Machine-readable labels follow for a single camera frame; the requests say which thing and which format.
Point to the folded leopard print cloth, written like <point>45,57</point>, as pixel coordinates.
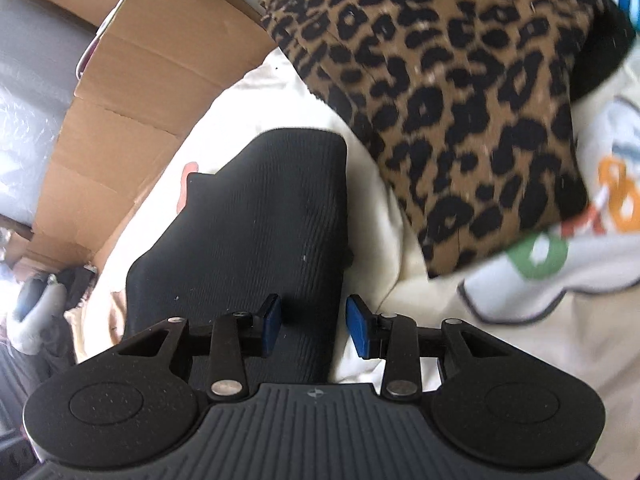
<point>440,110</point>

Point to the large brown cardboard box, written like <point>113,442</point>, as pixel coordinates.
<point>125,110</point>

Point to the grey neck pillow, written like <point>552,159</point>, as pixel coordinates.
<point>40,320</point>

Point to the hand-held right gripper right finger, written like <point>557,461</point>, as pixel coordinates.
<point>360,327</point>

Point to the grey plastic wrapped appliance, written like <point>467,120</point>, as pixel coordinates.
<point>35,85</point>

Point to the black pants with floral trim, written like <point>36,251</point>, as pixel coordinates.
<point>240,240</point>

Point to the black crumpled cloth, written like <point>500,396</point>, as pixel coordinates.
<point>77,285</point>

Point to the cream bear printed blanket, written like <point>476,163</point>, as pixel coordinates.
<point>525,350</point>

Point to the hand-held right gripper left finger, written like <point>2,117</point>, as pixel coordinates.
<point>272,325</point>

